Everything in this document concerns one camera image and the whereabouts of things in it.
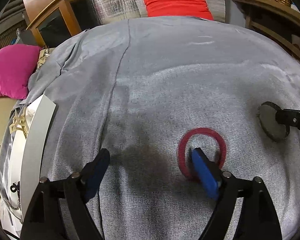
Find red hair tie ring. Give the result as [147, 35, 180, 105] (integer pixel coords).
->
[177, 127, 227, 182]

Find round grey compact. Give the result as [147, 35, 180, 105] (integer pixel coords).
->
[258, 101, 290, 142]

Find white jewelry tray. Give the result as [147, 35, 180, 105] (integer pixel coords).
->
[0, 95, 56, 238]

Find cream claw hair clip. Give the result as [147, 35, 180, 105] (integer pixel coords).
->
[9, 107, 29, 139]

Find wooden shelf unit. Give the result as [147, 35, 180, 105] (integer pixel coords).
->
[231, 0, 300, 62]

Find grey bed blanket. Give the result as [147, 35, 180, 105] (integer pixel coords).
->
[15, 17, 300, 239]

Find magenta pillow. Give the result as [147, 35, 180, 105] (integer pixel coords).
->
[0, 44, 41, 100]

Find red cushion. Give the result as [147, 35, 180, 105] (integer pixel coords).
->
[143, 0, 213, 20]

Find wooden cabinet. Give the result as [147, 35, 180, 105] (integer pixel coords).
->
[23, 0, 96, 47]

